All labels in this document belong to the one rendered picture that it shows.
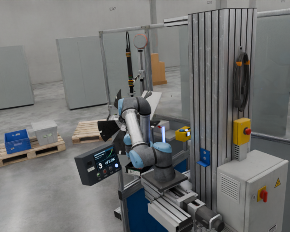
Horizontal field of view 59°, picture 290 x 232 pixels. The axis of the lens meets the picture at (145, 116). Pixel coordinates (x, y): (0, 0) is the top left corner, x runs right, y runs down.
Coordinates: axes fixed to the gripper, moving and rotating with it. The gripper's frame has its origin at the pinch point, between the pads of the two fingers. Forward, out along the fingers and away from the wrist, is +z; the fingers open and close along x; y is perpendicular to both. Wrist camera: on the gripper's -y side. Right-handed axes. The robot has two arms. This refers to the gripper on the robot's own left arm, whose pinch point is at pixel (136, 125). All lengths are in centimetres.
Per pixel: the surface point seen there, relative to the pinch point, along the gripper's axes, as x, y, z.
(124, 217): 54, 13, -55
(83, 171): 0, 23, -78
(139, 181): 33, -1, -40
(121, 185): 27, 9, -54
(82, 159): -9, 22, -78
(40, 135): 59, 219, 198
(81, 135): 86, 163, 245
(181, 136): 19.1, -37.7, 6.0
